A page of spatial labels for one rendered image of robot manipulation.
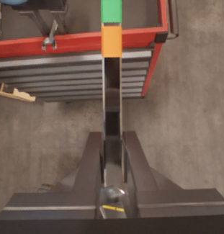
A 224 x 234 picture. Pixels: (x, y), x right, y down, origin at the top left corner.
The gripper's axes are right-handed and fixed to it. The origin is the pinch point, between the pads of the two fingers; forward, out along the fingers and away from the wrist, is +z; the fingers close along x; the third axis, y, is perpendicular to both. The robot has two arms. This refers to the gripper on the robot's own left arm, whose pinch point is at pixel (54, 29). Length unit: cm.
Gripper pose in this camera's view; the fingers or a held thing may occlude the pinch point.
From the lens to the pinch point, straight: 56.6
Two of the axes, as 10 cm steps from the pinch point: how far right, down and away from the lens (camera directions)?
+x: -9.9, -0.7, 1.1
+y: 1.0, -9.4, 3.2
